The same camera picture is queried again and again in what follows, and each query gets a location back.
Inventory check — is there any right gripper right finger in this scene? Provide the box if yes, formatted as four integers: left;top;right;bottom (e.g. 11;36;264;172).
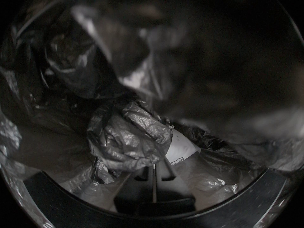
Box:
155;160;197;214

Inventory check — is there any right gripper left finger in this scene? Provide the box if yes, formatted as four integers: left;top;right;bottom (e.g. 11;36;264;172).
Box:
114;164;155;213

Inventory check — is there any black plastic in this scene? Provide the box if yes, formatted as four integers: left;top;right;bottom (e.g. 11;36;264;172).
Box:
87;101;173;173

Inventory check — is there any black plastic bag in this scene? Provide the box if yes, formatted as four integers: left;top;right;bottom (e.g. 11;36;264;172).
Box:
0;0;304;228

